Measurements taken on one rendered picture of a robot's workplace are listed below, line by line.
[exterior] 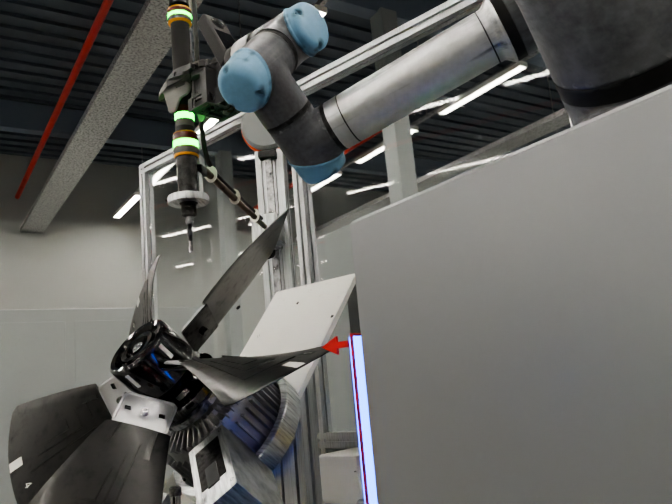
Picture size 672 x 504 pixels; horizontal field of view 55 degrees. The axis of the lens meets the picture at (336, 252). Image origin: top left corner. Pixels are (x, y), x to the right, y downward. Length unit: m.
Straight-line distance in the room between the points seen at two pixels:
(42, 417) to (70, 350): 5.29
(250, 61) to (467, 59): 0.29
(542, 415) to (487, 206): 0.12
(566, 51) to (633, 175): 0.16
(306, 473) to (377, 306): 0.94
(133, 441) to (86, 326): 5.59
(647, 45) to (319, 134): 0.56
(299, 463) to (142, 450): 0.42
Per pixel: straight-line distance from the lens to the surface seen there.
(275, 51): 0.94
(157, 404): 1.13
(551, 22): 0.48
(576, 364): 0.36
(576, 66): 0.48
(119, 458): 1.06
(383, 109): 0.92
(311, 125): 0.94
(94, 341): 6.65
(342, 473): 1.56
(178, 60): 1.23
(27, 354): 6.55
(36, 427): 1.33
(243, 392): 0.86
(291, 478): 1.41
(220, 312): 1.23
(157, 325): 1.15
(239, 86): 0.91
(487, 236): 0.40
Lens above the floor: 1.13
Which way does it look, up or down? 11 degrees up
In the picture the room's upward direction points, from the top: 5 degrees counter-clockwise
